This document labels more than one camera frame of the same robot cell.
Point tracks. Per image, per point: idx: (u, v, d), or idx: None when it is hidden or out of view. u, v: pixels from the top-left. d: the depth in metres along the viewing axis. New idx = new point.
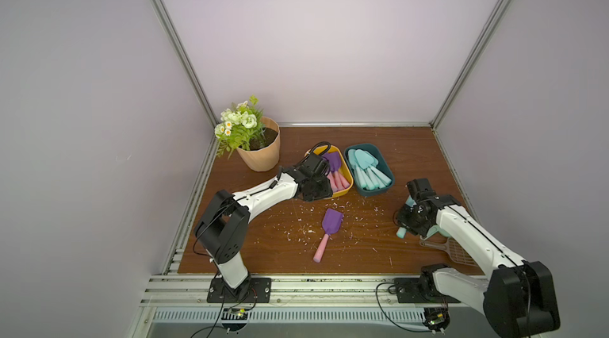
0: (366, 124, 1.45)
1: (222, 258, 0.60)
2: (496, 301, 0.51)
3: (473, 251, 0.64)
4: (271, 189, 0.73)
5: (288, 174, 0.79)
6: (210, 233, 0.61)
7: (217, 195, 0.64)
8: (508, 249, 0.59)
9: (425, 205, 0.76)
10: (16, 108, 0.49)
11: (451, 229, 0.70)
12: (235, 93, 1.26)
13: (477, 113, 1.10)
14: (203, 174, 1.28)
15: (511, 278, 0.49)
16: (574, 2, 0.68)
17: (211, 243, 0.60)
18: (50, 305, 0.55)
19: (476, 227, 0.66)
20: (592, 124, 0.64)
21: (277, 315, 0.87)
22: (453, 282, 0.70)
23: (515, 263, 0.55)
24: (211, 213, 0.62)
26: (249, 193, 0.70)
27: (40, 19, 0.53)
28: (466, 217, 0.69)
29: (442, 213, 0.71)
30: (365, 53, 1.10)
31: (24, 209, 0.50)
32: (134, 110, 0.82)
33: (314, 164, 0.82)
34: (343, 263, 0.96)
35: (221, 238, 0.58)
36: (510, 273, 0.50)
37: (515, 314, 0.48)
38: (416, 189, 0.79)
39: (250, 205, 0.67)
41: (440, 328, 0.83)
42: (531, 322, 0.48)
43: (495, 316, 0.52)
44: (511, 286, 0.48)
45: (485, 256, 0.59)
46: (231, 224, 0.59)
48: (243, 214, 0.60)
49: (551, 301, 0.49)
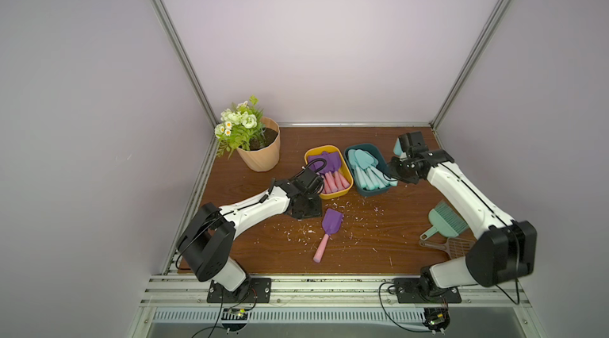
0: (366, 124, 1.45)
1: (204, 276, 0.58)
2: (481, 257, 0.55)
3: (465, 211, 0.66)
4: (261, 204, 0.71)
5: (280, 188, 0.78)
6: (194, 248, 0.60)
7: (204, 209, 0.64)
8: (499, 209, 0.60)
9: (419, 160, 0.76)
10: (17, 109, 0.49)
11: (446, 190, 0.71)
12: (235, 93, 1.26)
13: (477, 113, 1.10)
14: (203, 174, 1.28)
15: (499, 238, 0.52)
16: (574, 3, 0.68)
17: (194, 259, 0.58)
18: (51, 305, 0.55)
19: (469, 186, 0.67)
20: (592, 124, 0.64)
21: (277, 315, 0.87)
22: (449, 264, 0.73)
23: (503, 223, 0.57)
24: (197, 227, 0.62)
26: (236, 208, 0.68)
27: (40, 18, 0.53)
28: (460, 176, 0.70)
29: (434, 170, 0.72)
30: (366, 53, 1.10)
31: (25, 209, 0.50)
32: (134, 111, 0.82)
33: (308, 179, 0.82)
34: (343, 264, 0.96)
35: (204, 254, 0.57)
36: (499, 233, 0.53)
37: (496, 268, 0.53)
38: (408, 144, 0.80)
39: (236, 220, 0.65)
41: (440, 328, 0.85)
42: (509, 274, 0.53)
43: (477, 270, 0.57)
44: (499, 245, 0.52)
45: (476, 217, 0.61)
46: (215, 240, 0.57)
48: (228, 230, 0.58)
49: (531, 254, 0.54)
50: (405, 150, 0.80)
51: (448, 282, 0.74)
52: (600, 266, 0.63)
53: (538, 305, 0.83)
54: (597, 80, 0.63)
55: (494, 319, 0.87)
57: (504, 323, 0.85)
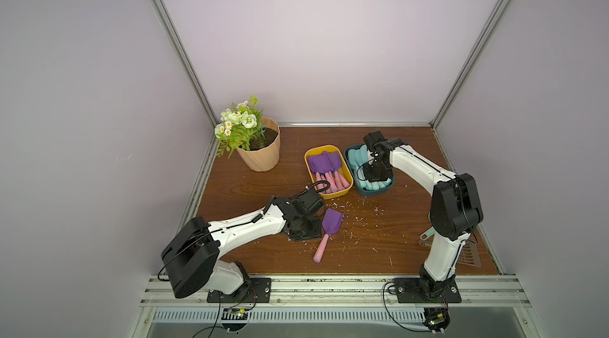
0: (366, 124, 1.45)
1: (182, 292, 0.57)
2: (438, 210, 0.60)
3: (420, 180, 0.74)
4: (253, 224, 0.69)
5: (277, 207, 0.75)
6: (177, 263, 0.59)
7: (193, 222, 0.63)
8: (446, 169, 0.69)
9: (380, 150, 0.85)
10: (17, 109, 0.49)
11: (406, 168, 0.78)
12: (235, 92, 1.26)
13: (477, 113, 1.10)
14: (203, 174, 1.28)
15: (446, 190, 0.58)
16: (574, 2, 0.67)
17: (176, 273, 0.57)
18: (50, 306, 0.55)
19: (420, 158, 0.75)
20: (591, 124, 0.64)
21: (277, 315, 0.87)
22: (433, 246, 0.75)
23: (449, 177, 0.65)
24: (183, 240, 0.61)
26: (226, 226, 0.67)
27: (40, 18, 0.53)
28: (412, 152, 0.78)
29: (392, 153, 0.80)
30: (366, 53, 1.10)
31: (25, 209, 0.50)
32: (134, 110, 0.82)
33: (310, 201, 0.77)
34: (343, 263, 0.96)
35: (185, 271, 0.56)
36: (446, 186, 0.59)
37: (450, 216, 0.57)
38: (371, 141, 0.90)
39: (223, 240, 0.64)
41: (440, 328, 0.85)
42: (465, 223, 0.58)
43: (439, 226, 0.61)
44: (446, 194, 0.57)
45: (427, 178, 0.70)
46: (197, 259, 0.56)
48: (212, 251, 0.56)
49: (478, 200, 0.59)
50: (369, 147, 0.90)
51: (439, 268, 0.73)
52: (601, 266, 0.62)
53: (538, 305, 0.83)
54: (597, 80, 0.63)
55: (495, 319, 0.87)
57: (505, 323, 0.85)
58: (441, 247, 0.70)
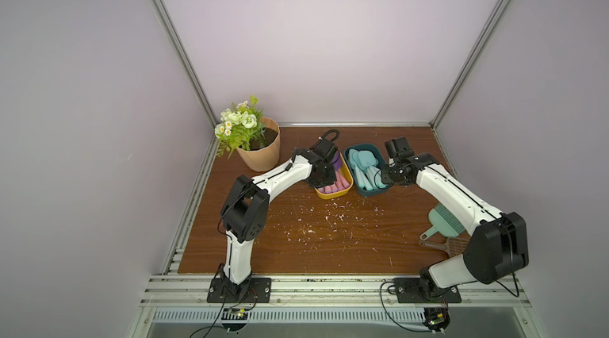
0: (366, 124, 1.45)
1: (247, 237, 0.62)
2: (480, 252, 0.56)
3: (456, 210, 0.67)
4: (287, 171, 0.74)
5: (301, 157, 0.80)
6: (234, 214, 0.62)
7: (238, 180, 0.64)
8: (488, 204, 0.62)
9: (406, 167, 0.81)
10: (16, 109, 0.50)
11: (438, 193, 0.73)
12: (236, 92, 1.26)
13: (477, 113, 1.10)
14: (203, 174, 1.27)
15: (492, 232, 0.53)
16: (573, 3, 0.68)
17: (236, 224, 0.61)
18: (51, 306, 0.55)
19: (457, 186, 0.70)
20: (593, 124, 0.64)
21: (277, 315, 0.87)
22: (448, 263, 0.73)
23: (494, 217, 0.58)
24: (234, 197, 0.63)
26: (266, 177, 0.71)
27: (40, 19, 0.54)
28: (446, 176, 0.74)
29: (423, 174, 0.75)
30: (365, 53, 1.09)
31: (25, 209, 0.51)
32: (133, 109, 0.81)
33: (327, 148, 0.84)
34: (343, 264, 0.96)
35: (247, 218, 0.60)
36: (492, 228, 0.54)
37: (493, 262, 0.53)
38: (395, 150, 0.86)
39: (269, 187, 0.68)
41: (439, 327, 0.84)
42: (507, 267, 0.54)
43: (477, 267, 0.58)
44: (492, 240, 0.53)
45: (469, 213, 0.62)
46: (252, 205, 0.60)
48: (263, 196, 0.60)
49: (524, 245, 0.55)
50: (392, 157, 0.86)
51: (446, 280, 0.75)
52: (601, 266, 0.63)
53: (538, 305, 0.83)
54: (595, 81, 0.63)
55: (494, 319, 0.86)
57: (506, 324, 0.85)
58: (459, 273, 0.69)
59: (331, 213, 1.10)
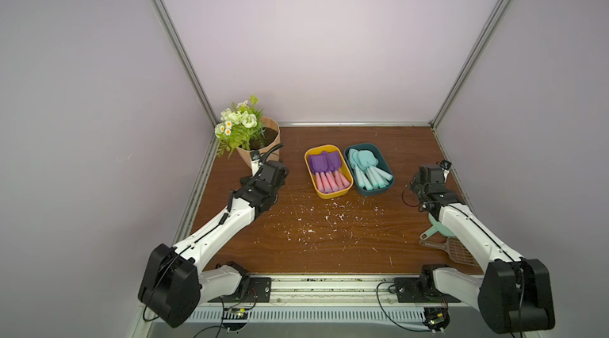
0: (366, 123, 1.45)
1: (177, 319, 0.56)
2: (492, 294, 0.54)
3: (473, 248, 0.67)
4: (221, 227, 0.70)
5: (240, 200, 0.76)
6: (157, 293, 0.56)
7: (157, 251, 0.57)
8: (507, 246, 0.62)
9: (429, 202, 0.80)
10: (17, 107, 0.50)
11: (455, 229, 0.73)
12: (236, 92, 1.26)
13: (477, 113, 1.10)
14: (203, 174, 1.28)
15: (505, 271, 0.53)
16: (574, 3, 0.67)
17: (160, 306, 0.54)
18: (50, 305, 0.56)
19: (477, 225, 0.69)
20: (594, 124, 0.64)
21: (277, 314, 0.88)
22: (453, 280, 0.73)
23: (512, 259, 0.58)
24: (152, 274, 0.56)
26: (194, 240, 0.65)
27: (41, 18, 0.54)
28: (469, 214, 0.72)
29: (444, 211, 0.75)
30: (366, 53, 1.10)
31: (26, 208, 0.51)
32: (133, 109, 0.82)
33: (270, 176, 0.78)
34: (343, 263, 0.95)
35: (170, 299, 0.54)
36: (505, 267, 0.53)
37: (507, 307, 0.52)
38: (427, 180, 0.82)
39: (197, 253, 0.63)
41: (440, 327, 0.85)
42: (521, 316, 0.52)
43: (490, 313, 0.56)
44: (505, 281, 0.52)
45: (484, 251, 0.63)
46: (177, 282, 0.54)
48: (189, 270, 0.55)
49: (545, 297, 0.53)
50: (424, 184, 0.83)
51: (449, 288, 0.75)
52: (601, 266, 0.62)
53: None
54: (596, 81, 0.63)
55: None
57: None
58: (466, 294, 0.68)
59: (331, 213, 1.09)
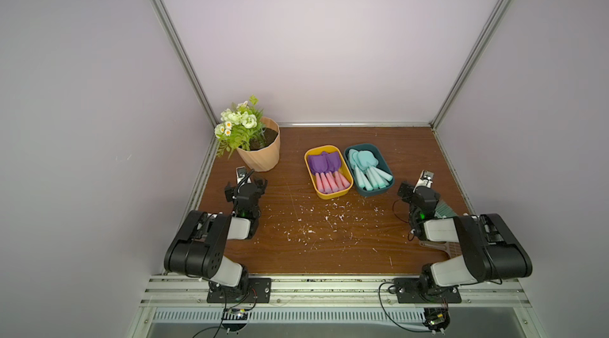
0: (366, 124, 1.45)
1: (212, 269, 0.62)
2: (466, 243, 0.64)
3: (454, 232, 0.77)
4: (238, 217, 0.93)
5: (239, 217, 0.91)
6: (189, 251, 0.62)
7: (193, 212, 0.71)
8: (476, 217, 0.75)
9: (416, 228, 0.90)
10: (16, 108, 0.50)
11: (437, 233, 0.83)
12: (235, 92, 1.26)
13: (476, 113, 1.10)
14: (203, 174, 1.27)
15: (466, 219, 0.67)
16: (574, 3, 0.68)
17: (197, 256, 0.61)
18: (50, 305, 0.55)
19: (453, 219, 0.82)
20: (595, 124, 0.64)
21: (277, 315, 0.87)
22: (450, 261, 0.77)
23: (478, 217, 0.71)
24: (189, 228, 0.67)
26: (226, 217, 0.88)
27: (40, 19, 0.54)
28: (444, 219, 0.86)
29: (428, 228, 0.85)
30: (366, 54, 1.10)
31: (24, 209, 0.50)
32: (133, 109, 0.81)
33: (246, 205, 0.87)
34: (343, 264, 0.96)
35: (210, 241, 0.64)
36: (467, 218, 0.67)
37: (480, 247, 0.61)
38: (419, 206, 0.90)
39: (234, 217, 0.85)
41: (439, 327, 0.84)
42: (497, 256, 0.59)
43: (473, 265, 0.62)
44: (468, 224, 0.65)
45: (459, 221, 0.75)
46: (217, 222, 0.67)
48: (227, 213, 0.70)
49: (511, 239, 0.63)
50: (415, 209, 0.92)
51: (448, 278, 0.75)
52: (601, 266, 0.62)
53: (538, 306, 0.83)
54: (597, 82, 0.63)
55: (495, 319, 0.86)
57: (506, 324, 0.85)
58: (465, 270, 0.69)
59: (331, 213, 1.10)
